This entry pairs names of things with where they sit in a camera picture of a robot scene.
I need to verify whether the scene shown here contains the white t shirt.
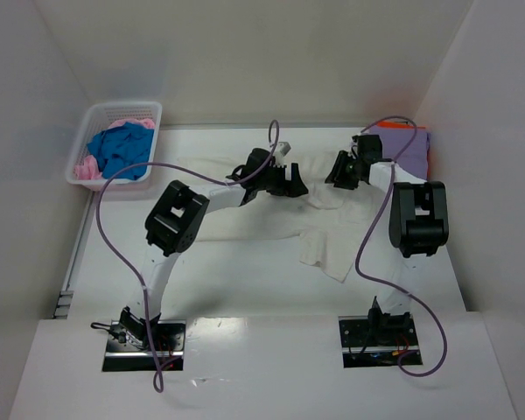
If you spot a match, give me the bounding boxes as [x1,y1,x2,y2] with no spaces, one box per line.
[197,150,385,283]

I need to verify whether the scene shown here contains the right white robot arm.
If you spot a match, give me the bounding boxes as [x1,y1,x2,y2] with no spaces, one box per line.
[325,134,449,329]

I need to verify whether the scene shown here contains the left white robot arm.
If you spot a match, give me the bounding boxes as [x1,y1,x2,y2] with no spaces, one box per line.
[119,142,308,348]

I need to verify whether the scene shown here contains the folded orange t shirt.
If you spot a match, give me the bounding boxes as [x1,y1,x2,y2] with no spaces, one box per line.
[374,121,413,130]

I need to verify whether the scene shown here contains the folded purple t shirt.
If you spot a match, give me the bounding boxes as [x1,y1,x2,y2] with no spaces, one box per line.
[368,126,430,179]

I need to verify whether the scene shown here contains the blue t shirt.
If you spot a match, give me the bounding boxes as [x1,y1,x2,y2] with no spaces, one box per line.
[87,122,155,179]

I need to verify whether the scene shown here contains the white plastic basket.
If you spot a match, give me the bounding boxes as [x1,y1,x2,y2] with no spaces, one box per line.
[66,101,162,191]

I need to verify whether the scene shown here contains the pink t shirt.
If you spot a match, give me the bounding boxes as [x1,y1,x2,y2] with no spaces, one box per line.
[74,118,156,180]

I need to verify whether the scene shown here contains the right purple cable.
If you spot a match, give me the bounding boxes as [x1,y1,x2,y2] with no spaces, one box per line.
[353,115,448,377]

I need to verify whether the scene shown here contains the purple cable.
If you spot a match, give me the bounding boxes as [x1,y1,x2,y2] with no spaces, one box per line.
[94,120,284,394]
[353,115,448,377]

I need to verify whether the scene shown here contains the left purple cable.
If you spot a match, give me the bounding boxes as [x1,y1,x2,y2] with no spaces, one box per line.
[94,120,284,394]

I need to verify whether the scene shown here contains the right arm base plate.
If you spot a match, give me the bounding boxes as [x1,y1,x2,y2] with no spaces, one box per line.
[339,314,423,368]

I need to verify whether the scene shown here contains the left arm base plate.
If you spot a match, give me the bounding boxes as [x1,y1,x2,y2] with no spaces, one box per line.
[96,320,186,373]

